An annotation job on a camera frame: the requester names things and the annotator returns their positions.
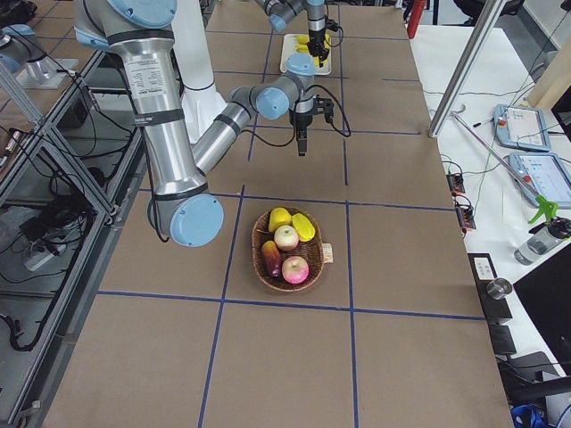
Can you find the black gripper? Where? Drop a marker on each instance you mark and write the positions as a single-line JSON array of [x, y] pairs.
[[299, 120], [316, 36]]

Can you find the greenish yellow banana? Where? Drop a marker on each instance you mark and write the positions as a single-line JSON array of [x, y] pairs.
[[302, 48]]

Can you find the yellow banana with dark tip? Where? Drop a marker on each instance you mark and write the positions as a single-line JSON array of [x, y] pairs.
[[302, 39]]

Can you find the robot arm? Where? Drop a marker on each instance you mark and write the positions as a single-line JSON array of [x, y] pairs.
[[181, 208], [281, 13]]

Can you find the brown wicker basket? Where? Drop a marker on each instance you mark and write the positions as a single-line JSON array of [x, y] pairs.
[[311, 251]]

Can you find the white bear-print tray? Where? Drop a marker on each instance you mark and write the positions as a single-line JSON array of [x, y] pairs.
[[288, 49]]

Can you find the yellow lemon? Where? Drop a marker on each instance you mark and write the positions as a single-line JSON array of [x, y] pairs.
[[279, 217]]

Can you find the yellow starfruit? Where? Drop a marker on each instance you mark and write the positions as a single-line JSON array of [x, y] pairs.
[[303, 226]]

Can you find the pale pink apple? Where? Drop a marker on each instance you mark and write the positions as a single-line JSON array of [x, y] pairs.
[[286, 238]]

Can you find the red fire extinguisher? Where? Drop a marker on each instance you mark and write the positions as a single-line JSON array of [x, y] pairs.
[[417, 8]]

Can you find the paper price tag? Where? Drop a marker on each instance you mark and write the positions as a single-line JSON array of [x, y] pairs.
[[328, 255]]

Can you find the dark red apple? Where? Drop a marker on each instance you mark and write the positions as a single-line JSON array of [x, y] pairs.
[[271, 258]]

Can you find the metal reacher stick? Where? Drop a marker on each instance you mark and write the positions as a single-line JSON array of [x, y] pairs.
[[490, 150]]

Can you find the teach pendant tablet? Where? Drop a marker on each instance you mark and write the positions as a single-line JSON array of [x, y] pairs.
[[521, 128], [546, 173]]

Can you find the metal cup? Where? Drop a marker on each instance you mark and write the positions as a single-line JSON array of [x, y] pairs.
[[499, 288]]

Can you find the green-top spray bottle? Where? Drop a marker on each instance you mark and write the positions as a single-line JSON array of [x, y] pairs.
[[545, 237]]

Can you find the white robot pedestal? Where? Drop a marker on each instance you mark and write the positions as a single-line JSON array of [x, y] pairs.
[[201, 101]]

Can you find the aluminium frame post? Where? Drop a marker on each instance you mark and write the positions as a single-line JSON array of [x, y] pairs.
[[478, 37]]

